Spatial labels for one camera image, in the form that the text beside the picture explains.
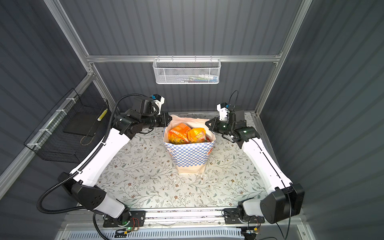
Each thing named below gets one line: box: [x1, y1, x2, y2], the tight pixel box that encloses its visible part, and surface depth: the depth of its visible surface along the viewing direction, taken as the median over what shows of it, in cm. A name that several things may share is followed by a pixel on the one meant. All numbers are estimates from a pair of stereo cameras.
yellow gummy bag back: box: [187, 127, 210, 144], surface depth 86 cm
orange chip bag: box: [168, 123, 192, 145], surface depth 84 cm
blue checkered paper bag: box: [163, 114, 216, 175], surface depth 79 cm
